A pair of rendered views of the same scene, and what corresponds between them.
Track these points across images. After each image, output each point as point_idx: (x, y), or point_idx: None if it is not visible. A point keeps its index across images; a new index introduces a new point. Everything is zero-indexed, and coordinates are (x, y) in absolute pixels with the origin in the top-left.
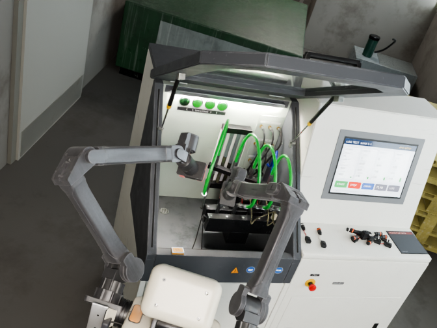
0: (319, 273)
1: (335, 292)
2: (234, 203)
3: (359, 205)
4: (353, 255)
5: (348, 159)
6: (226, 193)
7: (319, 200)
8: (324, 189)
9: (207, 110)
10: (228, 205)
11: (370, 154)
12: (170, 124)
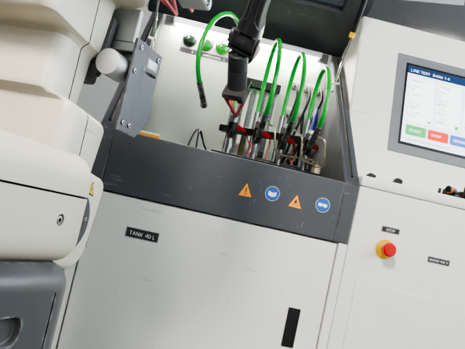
0: (398, 228)
1: (439, 287)
2: (243, 94)
3: (454, 173)
4: (452, 196)
5: (418, 95)
6: (229, 59)
7: (386, 153)
8: (389, 134)
9: (219, 57)
10: (235, 96)
11: (451, 93)
12: (171, 73)
